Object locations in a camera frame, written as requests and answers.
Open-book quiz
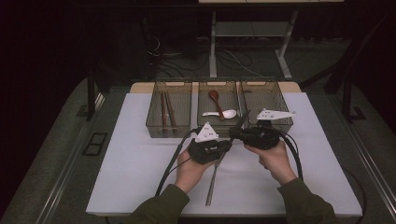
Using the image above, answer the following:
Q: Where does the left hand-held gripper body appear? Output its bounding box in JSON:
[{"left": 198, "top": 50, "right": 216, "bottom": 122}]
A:
[{"left": 186, "top": 121, "right": 233, "bottom": 166}]

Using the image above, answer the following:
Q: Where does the metal floor rail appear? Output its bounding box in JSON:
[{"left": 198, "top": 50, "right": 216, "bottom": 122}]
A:
[
  {"left": 337, "top": 102, "right": 396, "bottom": 216},
  {"left": 36, "top": 92, "right": 106, "bottom": 224}
]

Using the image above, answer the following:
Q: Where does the thin black cable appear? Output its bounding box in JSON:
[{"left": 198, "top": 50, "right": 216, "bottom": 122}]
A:
[{"left": 342, "top": 167, "right": 368, "bottom": 224}]

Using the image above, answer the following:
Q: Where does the white ceramic spoon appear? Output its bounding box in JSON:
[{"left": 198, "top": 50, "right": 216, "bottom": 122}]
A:
[{"left": 202, "top": 109, "right": 238, "bottom": 120}]

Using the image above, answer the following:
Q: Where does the black floor socket frame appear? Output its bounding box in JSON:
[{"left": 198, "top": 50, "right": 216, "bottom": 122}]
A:
[{"left": 82, "top": 132, "right": 108, "bottom": 157}]

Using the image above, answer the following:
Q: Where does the white metal desk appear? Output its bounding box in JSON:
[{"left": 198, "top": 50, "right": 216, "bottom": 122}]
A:
[{"left": 198, "top": 0, "right": 345, "bottom": 80}]

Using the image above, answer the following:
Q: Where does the clear brown plastic bin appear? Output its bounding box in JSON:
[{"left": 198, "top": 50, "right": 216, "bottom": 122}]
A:
[
  {"left": 237, "top": 77, "right": 294, "bottom": 138},
  {"left": 145, "top": 77, "right": 193, "bottom": 139},
  {"left": 196, "top": 77, "right": 243, "bottom": 139}
]

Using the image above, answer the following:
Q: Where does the person's right hand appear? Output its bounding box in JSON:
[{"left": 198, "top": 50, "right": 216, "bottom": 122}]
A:
[{"left": 244, "top": 139, "right": 298, "bottom": 187}]

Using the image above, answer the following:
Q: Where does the wooden spoon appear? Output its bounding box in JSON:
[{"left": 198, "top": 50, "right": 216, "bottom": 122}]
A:
[{"left": 208, "top": 89, "right": 226, "bottom": 121}]

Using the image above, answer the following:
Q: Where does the black metal stand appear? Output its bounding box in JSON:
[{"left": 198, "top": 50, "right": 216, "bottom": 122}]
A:
[
  {"left": 86, "top": 69, "right": 110, "bottom": 122},
  {"left": 300, "top": 12, "right": 396, "bottom": 124}
]

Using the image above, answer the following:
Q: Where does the brown wooden chopstick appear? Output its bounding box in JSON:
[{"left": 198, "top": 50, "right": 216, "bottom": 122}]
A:
[
  {"left": 164, "top": 91, "right": 178, "bottom": 133},
  {"left": 160, "top": 91, "right": 167, "bottom": 134}
]

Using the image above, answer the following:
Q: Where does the right hand-held gripper cable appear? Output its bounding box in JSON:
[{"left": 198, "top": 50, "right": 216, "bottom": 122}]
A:
[{"left": 276, "top": 130, "right": 304, "bottom": 181}]

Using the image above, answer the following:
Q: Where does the left hand-held gripper cable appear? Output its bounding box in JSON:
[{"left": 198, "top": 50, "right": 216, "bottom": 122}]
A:
[{"left": 154, "top": 126, "right": 204, "bottom": 198}]

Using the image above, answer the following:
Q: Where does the person's left hand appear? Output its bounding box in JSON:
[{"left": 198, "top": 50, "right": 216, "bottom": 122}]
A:
[{"left": 174, "top": 148, "right": 216, "bottom": 194}]

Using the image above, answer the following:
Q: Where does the white table mat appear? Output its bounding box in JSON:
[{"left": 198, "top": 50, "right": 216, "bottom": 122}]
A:
[{"left": 85, "top": 91, "right": 363, "bottom": 217}]

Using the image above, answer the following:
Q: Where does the silver fork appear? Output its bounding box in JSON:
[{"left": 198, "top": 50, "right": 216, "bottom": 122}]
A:
[{"left": 205, "top": 141, "right": 233, "bottom": 208}]

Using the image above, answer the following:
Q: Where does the bundle of floor cables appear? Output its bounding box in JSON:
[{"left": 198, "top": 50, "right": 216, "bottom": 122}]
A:
[{"left": 143, "top": 34, "right": 281, "bottom": 80}]

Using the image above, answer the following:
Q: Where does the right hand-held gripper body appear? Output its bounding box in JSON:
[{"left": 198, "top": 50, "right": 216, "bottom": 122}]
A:
[{"left": 239, "top": 107, "right": 297, "bottom": 151}]

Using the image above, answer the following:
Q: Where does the hand-held gripper cable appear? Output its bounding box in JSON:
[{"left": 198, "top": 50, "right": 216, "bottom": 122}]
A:
[
  {"left": 276, "top": 130, "right": 304, "bottom": 181},
  {"left": 154, "top": 126, "right": 204, "bottom": 198}
]

